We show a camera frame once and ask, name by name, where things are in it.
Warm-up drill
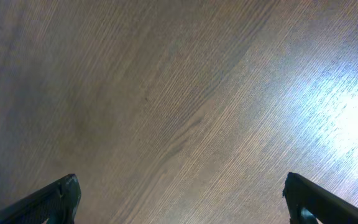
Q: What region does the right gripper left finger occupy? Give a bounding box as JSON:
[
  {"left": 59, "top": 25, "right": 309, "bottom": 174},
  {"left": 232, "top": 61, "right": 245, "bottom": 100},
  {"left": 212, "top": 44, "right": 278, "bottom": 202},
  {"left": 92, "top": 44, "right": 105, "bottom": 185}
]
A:
[{"left": 0, "top": 174, "right": 81, "bottom": 224}]

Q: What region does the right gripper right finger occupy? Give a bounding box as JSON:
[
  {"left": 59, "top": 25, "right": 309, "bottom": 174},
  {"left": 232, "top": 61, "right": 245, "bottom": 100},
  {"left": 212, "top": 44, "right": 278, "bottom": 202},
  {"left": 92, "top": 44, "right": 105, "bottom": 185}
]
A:
[{"left": 283, "top": 172, "right": 358, "bottom": 224}]

